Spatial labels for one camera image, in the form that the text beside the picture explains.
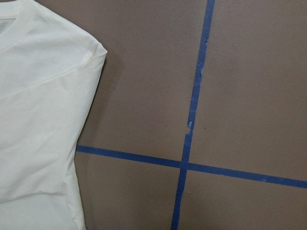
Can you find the cream long-sleeve Twinkle shirt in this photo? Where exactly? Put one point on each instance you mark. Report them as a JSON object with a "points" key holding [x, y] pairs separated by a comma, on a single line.
{"points": [[49, 72]]}

